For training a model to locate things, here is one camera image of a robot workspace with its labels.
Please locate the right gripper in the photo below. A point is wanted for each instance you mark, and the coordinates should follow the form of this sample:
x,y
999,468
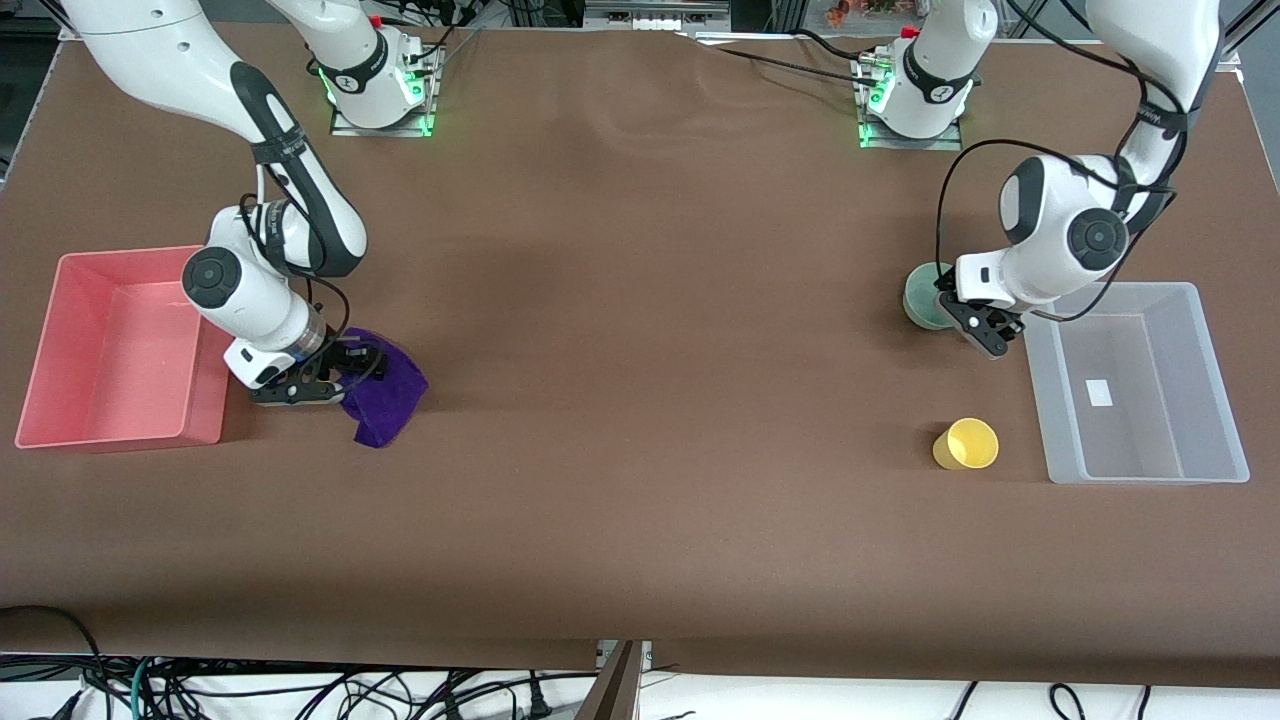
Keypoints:
x,y
345,357

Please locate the metal table corner bracket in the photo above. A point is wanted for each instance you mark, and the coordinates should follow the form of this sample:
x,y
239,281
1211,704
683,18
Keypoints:
x,y
1232,55

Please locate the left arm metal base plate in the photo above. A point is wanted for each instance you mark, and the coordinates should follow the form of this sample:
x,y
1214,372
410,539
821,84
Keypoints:
x,y
950,144

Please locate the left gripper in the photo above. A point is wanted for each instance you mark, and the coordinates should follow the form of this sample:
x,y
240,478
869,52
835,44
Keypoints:
x,y
945,286

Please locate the yellow cup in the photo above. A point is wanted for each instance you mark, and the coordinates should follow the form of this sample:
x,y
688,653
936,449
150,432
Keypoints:
x,y
970,445

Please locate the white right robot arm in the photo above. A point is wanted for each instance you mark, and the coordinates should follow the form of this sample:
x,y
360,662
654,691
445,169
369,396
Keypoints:
x,y
150,40

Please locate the purple cloth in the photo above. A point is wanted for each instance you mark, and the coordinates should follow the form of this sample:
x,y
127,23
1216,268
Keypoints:
x,y
395,400

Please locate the white label sticker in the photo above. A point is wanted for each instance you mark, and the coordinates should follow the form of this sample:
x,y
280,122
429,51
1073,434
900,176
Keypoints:
x,y
1099,393

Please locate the green ceramic bowl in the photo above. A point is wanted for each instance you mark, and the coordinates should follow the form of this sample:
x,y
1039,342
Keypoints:
x,y
918,300

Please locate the translucent plastic bin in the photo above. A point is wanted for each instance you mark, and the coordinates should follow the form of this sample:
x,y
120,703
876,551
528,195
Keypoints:
x,y
1150,430

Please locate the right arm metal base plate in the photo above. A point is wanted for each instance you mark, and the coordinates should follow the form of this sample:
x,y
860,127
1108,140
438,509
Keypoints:
x,y
420,126

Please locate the pink plastic bin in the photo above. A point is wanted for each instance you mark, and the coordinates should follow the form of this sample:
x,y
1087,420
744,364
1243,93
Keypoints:
x,y
110,350

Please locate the dark table support post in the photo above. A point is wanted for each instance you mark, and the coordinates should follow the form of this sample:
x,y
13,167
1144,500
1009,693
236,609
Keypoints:
x,y
615,695

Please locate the orange background object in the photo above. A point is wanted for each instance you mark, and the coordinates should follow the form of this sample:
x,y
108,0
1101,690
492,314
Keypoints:
x,y
860,10

